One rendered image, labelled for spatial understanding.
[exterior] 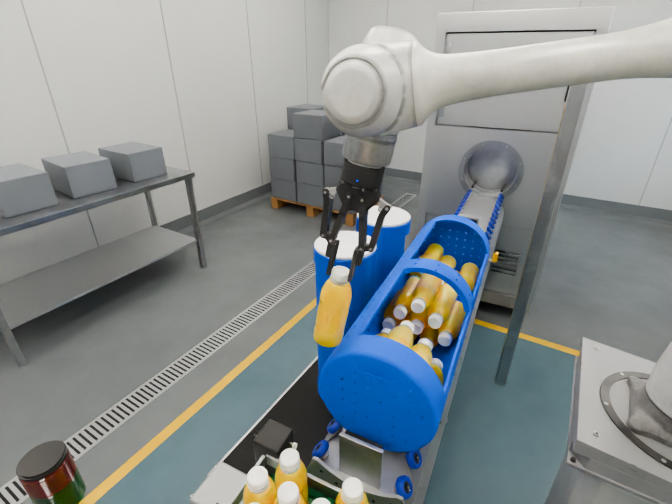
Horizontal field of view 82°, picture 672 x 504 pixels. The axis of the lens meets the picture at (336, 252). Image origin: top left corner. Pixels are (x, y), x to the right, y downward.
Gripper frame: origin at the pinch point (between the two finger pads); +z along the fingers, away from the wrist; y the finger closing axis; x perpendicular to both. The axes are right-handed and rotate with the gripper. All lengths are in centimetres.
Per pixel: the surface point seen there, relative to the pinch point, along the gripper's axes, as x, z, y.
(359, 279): -77, 44, 4
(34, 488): 44, 27, 29
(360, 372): 2.5, 23.3, -9.4
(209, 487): 15, 61, 17
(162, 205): -262, 128, 246
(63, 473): 41, 27, 27
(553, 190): -128, -3, -67
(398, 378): 4.2, 20.0, -17.3
